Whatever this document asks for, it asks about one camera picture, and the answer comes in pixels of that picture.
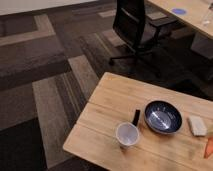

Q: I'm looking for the orange pepper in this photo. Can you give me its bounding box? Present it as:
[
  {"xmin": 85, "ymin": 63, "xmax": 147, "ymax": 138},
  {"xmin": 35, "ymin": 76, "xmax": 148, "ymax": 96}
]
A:
[{"xmin": 204, "ymin": 137, "xmax": 213, "ymax": 158}]

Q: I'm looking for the white sponge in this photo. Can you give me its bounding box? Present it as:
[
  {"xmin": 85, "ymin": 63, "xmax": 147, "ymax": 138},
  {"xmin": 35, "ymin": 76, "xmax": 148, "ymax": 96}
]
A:
[{"xmin": 188, "ymin": 116, "xmax": 207, "ymax": 136}]

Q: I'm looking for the small black rectangular block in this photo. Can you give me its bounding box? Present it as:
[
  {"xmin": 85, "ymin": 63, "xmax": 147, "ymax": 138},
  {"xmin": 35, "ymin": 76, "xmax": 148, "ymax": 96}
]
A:
[{"xmin": 132, "ymin": 109, "xmax": 140, "ymax": 126}]

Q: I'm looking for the white plastic cup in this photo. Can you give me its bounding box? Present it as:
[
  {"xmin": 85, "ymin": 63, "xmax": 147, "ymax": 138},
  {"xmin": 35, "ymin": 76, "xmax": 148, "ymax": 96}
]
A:
[{"xmin": 115, "ymin": 122, "xmax": 140, "ymax": 148}]

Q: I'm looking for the dark blue bowl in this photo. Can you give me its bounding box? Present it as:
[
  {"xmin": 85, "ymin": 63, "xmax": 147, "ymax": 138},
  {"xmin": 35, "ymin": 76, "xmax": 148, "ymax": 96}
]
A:
[{"xmin": 144, "ymin": 100, "xmax": 182, "ymax": 134}]

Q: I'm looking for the black office chair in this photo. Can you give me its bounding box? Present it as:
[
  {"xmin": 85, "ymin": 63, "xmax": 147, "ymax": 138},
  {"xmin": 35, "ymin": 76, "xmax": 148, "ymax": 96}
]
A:
[{"xmin": 109, "ymin": 0, "xmax": 176, "ymax": 77}]

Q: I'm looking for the blue round disc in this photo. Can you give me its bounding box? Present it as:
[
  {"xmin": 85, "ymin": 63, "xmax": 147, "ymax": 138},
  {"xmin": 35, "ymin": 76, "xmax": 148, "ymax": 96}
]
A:
[{"xmin": 172, "ymin": 8, "xmax": 186, "ymax": 15}]

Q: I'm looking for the light wooden background desk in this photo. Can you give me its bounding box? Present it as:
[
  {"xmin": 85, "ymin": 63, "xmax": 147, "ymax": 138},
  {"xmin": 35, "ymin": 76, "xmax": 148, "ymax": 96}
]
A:
[{"xmin": 147, "ymin": 0, "xmax": 213, "ymax": 39}]

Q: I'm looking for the clear glass on desk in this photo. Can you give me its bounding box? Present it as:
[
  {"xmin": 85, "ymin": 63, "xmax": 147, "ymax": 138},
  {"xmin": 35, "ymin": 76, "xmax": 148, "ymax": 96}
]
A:
[{"xmin": 202, "ymin": 2, "xmax": 213, "ymax": 26}]

